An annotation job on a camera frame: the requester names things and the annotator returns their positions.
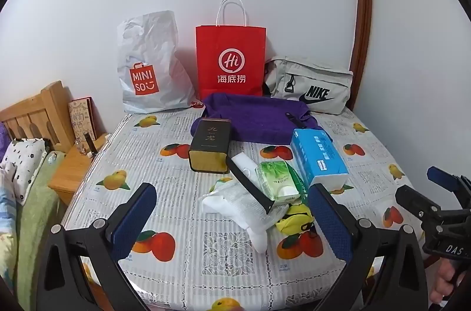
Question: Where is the pastel printed quilt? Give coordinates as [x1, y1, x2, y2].
[0, 171, 18, 284]

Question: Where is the brown wooden door frame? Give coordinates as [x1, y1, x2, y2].
[349, 0, 372, 109]

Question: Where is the purple towel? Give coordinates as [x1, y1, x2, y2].
[190, 93, 334, 145]

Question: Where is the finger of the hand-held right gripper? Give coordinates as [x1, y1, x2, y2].
[427, 166, 471, 210]
[395, 185, 447, 234]

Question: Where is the brown patterned book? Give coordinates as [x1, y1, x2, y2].
[68, 97, 99, 143]

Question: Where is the black phone stand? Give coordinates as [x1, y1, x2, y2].
[84, 133, 98, 157]

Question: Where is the wooden nightstand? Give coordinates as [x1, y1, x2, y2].
[48, 132, 111, 205]

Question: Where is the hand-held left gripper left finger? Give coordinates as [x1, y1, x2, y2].
[37, 182, 159, 311]

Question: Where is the pair of white gloves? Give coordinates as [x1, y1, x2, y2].
[200, 195, 271, 255]

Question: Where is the white plastic shopping bag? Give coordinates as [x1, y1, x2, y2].
[117, 10, 197, 114]

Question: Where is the wooden headboard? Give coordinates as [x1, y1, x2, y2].
[0, 81, 74, 153]

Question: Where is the purple plush toy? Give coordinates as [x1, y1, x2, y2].
[0, 123, 9, 159]

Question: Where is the blue tissue pack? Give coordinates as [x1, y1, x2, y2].
[291, 128, 349, 191]

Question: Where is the white floral pillow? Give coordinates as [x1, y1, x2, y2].
[0, 138, 50, 205]

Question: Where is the light green blanket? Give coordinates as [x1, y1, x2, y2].
[16, 149, 67, 308]

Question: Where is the small printed tissue pack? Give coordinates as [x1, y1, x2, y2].
[256, 161, 300, 202]

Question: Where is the dark tea tin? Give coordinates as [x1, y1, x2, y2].
[188, 119, 232, 174]

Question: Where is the person's right hand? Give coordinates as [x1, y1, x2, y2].
[430, 260, 464, 304]

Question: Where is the fruit-print tablecloth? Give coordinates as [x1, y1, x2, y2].
[61, 109, 429, 311]

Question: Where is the red paper bag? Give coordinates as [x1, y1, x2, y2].
[195, 0, 267, 100]

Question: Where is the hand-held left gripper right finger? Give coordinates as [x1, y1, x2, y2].
[308, 183, 429, 311]

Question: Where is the grey waist bag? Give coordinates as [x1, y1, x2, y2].
[263, 56, 354, 116]

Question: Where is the clear plastic packet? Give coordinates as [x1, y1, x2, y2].
[199, 179, 289, 234]

